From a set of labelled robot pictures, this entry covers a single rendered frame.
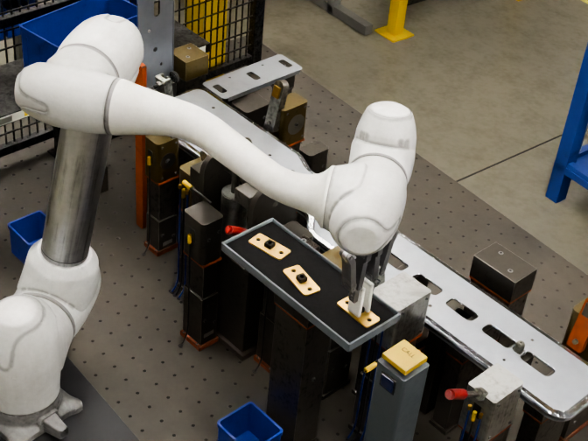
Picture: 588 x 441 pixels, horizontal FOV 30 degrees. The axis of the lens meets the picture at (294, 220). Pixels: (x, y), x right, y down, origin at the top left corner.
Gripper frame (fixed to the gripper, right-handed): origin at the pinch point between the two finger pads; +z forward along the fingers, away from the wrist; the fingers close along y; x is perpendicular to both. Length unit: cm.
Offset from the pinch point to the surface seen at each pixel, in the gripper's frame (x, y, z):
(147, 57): 109, 30, 10
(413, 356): -14.5, -0.1, 4.0
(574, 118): 83, 208, 81
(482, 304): -3.0, 37.3, 20.0
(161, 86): 82, 14, 0
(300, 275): 13.6, -2.7, 2.8
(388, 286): 5.3, 14.7, 9.0
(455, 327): -4.4, 26.9, 20.0
